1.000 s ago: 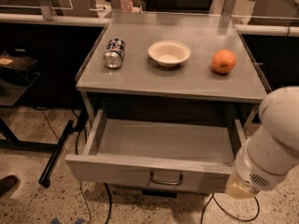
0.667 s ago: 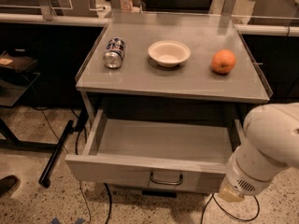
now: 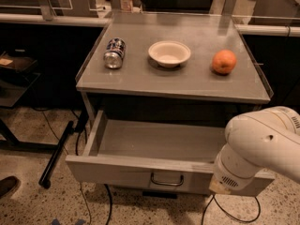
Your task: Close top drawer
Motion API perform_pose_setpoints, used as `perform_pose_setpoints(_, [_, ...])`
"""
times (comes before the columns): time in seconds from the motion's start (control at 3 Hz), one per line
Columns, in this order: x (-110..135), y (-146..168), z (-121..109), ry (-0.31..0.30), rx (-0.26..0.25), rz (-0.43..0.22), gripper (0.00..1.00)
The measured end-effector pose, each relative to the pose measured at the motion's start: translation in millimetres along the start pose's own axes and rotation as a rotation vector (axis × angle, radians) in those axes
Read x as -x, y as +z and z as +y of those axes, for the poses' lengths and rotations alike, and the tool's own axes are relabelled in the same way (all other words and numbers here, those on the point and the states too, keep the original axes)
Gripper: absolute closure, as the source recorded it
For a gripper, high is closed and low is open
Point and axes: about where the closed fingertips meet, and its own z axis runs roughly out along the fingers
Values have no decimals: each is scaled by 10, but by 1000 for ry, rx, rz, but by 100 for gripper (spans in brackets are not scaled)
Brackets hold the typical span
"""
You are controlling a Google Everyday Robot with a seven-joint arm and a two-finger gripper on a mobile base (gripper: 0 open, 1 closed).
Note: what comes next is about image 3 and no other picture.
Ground black side cart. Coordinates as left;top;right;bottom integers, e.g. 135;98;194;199
0;52;38;152

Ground orange fruit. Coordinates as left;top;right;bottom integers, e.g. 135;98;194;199
212;50;237;75

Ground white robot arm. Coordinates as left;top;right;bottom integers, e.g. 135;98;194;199
209;106;300;194

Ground black floor cable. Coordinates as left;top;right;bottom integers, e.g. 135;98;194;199
31;106;113;225
201;194;262;225

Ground dark shoe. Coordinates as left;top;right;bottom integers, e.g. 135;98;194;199
0;176;20;198

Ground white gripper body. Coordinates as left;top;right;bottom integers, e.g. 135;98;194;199
209;176;232;195

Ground black metal bar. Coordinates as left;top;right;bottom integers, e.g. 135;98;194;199
38;121;73;189

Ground blue soda can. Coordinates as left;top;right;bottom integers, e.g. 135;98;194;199
103;37;126;69

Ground black floor cable left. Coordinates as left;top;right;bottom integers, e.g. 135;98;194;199
31;106;113;225

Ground white paper bowl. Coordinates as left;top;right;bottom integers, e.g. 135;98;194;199
148;40;191;68

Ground grey top drawer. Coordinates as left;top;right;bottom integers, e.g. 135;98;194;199
65;109;276;198

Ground black floor cable right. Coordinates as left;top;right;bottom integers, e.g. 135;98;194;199
201;194;262;225

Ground grey drawer cabinet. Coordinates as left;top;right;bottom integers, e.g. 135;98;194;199
74;11;275;133

